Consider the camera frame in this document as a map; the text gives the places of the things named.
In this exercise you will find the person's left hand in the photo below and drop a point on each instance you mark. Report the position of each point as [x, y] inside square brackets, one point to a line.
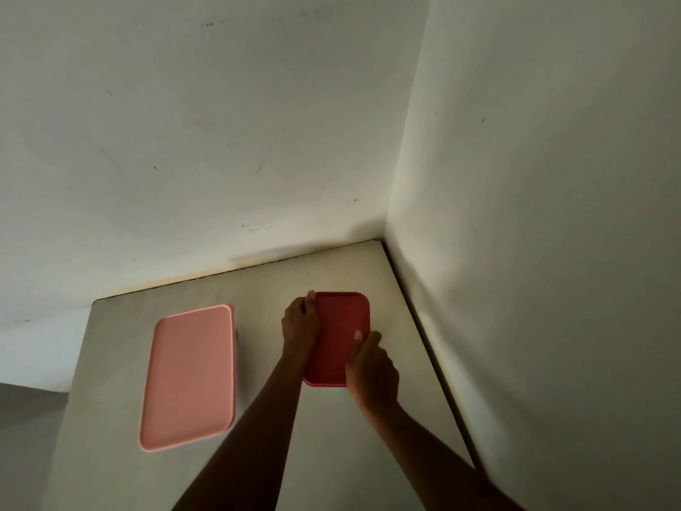
[299, 329]

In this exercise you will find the pink plastic lid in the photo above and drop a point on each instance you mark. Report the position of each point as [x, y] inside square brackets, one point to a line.
[189, 377]

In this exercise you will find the person's left forearm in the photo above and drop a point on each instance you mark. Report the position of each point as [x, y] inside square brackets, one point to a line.
[250, 447]

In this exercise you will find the person's right forearm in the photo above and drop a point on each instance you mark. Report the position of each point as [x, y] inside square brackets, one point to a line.
[436, 463]

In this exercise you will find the dark red plastic lid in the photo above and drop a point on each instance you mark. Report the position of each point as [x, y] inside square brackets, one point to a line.
[340, 324]

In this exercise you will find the person's right hand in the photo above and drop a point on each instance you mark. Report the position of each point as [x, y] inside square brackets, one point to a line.
[372, 375]

